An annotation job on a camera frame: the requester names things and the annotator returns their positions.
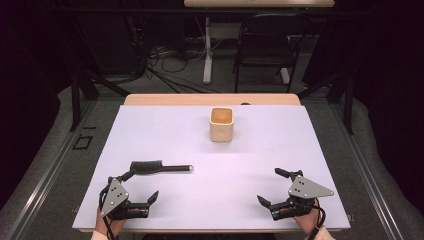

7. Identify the white-legged desk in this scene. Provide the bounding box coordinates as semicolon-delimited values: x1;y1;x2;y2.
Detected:
183;0;336;85

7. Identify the left hand-held gripper cable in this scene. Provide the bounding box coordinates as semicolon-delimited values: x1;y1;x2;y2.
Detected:
99;188;117;240

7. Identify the metal floor rail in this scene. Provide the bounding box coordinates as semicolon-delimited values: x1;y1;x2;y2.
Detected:
329;103;405;240
0;99;98;240

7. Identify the hand-held gripper cable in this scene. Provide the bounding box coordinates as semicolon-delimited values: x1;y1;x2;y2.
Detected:
307;198;327;240
99;188;117;240

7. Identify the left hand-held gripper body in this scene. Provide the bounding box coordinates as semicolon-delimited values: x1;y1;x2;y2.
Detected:
98;177;150;221

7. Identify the person's right hand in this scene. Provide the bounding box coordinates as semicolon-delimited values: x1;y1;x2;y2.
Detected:
294;199;323;235

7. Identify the black folding chair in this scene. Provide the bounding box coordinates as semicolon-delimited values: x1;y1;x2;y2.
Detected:
233;13;313;94

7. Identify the dark brown comb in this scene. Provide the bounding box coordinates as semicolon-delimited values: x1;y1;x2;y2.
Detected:
129;160;194;175

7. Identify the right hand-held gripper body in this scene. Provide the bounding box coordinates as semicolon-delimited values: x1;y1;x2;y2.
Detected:
269;175;335;221

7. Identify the bundle of floor cables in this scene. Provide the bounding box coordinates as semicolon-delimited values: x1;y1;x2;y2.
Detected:
129;33;221;94

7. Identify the black metal stand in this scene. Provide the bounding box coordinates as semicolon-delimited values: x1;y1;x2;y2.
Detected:
69;66;132;133
296;66;355;136

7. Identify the cream square cup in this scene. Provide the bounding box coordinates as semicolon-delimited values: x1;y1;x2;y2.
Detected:
209;106;235;143

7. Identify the right hand-held gripper cable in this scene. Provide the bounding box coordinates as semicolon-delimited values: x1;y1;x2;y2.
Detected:
307;198;327;240

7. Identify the person's left hand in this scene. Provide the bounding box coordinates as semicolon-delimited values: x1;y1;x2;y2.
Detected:
94;207;127;239

